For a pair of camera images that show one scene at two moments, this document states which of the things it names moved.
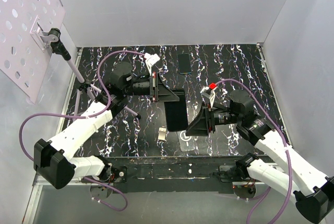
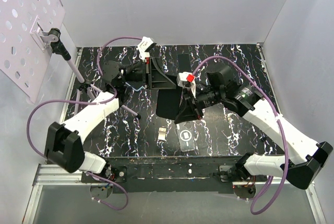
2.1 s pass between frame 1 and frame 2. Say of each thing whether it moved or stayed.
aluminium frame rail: stayed
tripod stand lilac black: stayed
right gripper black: moved
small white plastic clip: stayed
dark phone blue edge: stayed
